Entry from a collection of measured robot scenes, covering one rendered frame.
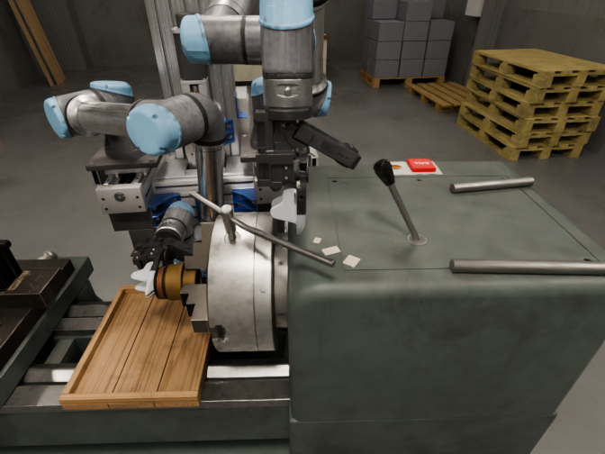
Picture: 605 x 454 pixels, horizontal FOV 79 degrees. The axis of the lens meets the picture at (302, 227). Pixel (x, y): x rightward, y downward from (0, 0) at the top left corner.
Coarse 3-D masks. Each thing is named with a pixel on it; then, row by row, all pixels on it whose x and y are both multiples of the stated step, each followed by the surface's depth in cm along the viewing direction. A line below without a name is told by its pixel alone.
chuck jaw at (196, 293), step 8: (184, 288) 81; (192, 288) 81; (200, 288) 81; (184, 296) 80; (192, 296) 79; (200, 296) 79; (184, 304) 81; (192, 304) 77; (200, 304) 77; (192, 312) 78; (200, 312) 75; (192, 320) 73; (200, 320) 73; (200, 328) 75; (208, 328) 75; (216, 328) 73; (224, 328) 73; (216, 336) 74; (224, 336) 74
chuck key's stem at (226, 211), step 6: (222, 210) 67; (228, 210) 67; (222, 216) 68; (228, 216) 67; (228, 222) 69; (228, 228) 70; (234, 228) 71; (228, 234) 73; (234, 234) 73; (234, 240) 74
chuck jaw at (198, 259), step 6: (204, 222) 83; (210, 222) 83; (204, 228) 83; (210, 228) 83; (204, 234) 83; (210, 234) 83; (204, 240) 83; (198, 246) 83; (204, 246) 83; (198, 252) 83; (204, 252) 83; (186, 258) 83; (192, 258) 83; (198, 258) 83; (204, 258) 83; (186, 264) 83; (192, 264) 83; (198, 264) 83; (204, 264) 83
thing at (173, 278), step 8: (176, 264) 85; (184, 264) 84; (160, 272) 83; (168, 272) 82; (176, 272) 82; (184, 272) 83; (192, 272) 83; (200, 272) 87; (160, 280) 82; (168, 280) 81; (176, 280) 81; (184, 280) 82; (192, 280) 82; (200, 280) 88; (160, 288) 82; (168, 288) 81; (176, 288) 81; (160, 296) 83; (168, 296) 82; (176, 296) 82
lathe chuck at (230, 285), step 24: (240, 216) 80; (216, 240) 73; (240, 240) 73; (216, 264) 71; (240, 264) 71; (216, 288) 70; (240, 288) 70; (216, 312) 70; (240, 312) 71; (240, 336) 73
